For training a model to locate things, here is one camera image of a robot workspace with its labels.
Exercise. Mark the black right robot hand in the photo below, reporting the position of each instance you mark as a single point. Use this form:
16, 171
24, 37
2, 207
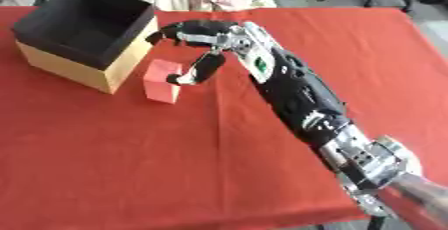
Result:
201, 30

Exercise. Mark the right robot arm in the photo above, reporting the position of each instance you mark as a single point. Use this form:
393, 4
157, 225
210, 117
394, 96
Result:
297, 94

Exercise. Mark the red rectangular block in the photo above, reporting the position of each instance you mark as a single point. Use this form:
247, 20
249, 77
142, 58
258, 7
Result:
160, 82

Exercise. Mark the tan box with black inside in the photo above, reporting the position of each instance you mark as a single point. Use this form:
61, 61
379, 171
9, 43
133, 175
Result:
87, 34

